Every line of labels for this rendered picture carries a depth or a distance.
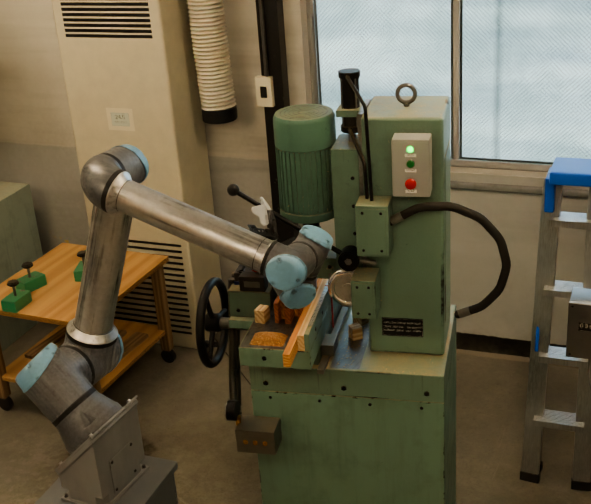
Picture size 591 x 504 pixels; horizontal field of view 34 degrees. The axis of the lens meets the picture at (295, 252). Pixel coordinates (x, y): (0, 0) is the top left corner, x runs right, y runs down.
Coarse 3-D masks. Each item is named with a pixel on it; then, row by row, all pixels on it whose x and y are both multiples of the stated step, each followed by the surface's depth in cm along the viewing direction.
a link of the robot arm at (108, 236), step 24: (144, 168) 261; (96, 216) 262; (120, 216) 262; (96, 240) 265; (120, 240) 266; (96, 264) 267; (120, 264) 270; (96, 288) 270; (96, 312) 274; (72, 336) 277; (96, 336) 277; (96, 360) 278
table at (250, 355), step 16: (336, 304) 305; (240, 320) 296; (272, 320) 288; (288, 336) 278; (320, 336) 283; (240, 352) 275; (256, 352) 274; (272, 352) 273; (304, 352) 270; (304, 368) 273
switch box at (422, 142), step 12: (396, 144) 252; (408, 144) 251; (420, 144) 250; (396, 156) 253; (420, 156) 252; (396, 168) 255; (408, 168) 254; (420, 168) 253; (396, 180) 256; (420, 180) 254; (396, 192) 257; (420, 192) 256
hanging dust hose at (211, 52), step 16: (192, 0) 395; (208, 0) 394; (192, 16) 399; (208, 16) 396; (224, 16) 403; (192, 32) 403; (208, 32) 399; (224, 32) 405; (192, 48) 408; (208, 48) 402; (224, 48) 406; (208, 64) 405; (224, 64) 406; (208, 80) 408; (224, 80) 408; (208, 96) 411; (224, 96) 410; (208, 112) 413; (224, 112) 413
